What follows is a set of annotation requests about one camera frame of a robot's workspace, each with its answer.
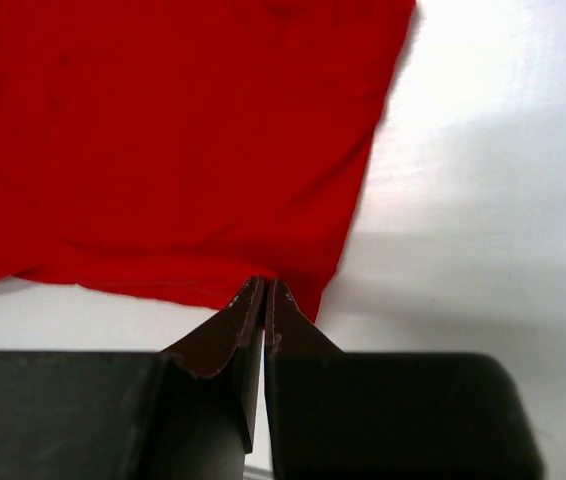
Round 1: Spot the red t-shirt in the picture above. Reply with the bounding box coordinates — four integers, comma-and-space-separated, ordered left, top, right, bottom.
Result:
0, 1, 415, 318

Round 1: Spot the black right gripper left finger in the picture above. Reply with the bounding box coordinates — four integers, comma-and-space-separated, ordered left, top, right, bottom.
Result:
0, 277, 266, 479

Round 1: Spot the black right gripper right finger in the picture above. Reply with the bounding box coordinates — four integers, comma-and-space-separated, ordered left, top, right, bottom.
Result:
264, 280, 545, 479

